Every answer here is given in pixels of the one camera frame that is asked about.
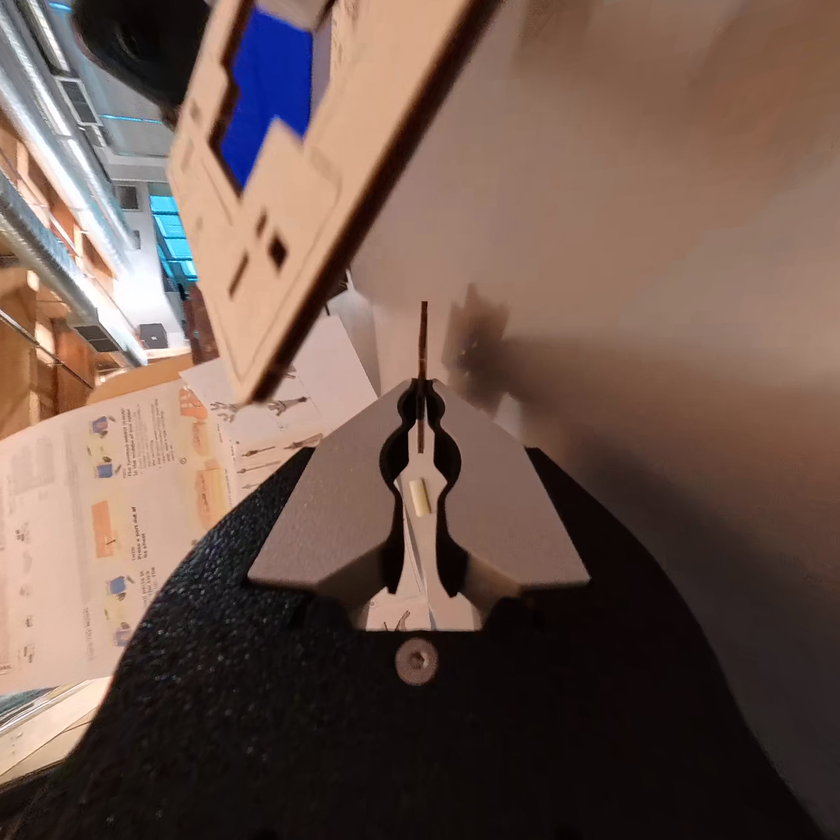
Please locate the grey desk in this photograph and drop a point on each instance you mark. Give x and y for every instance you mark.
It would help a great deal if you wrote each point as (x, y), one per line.
(656, 328)

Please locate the cream wax stick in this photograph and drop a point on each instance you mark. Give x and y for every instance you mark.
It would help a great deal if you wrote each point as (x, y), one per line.
(420, 497)

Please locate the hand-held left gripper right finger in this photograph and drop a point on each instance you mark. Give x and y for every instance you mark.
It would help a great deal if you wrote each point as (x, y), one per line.
(518, 525)

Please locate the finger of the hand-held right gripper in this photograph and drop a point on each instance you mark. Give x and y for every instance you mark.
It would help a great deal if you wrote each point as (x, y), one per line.
(295, 13)

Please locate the wooden puzzle sheet square cutout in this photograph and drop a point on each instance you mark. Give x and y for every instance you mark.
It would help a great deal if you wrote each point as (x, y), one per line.
(315, 216)

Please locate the colour illustrated instruction sheet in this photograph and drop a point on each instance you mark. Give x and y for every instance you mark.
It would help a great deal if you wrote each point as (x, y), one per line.
(65, 525)

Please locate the blue plastic bin white tag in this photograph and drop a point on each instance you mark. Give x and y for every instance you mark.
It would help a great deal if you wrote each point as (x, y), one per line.
(262, 98)

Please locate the silver ventilation duct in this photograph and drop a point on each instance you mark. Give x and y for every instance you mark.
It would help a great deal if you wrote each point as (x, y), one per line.
(72, 111)
(65, 275)

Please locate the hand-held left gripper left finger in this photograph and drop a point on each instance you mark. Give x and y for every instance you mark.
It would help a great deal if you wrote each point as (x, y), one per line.
(328, 518)

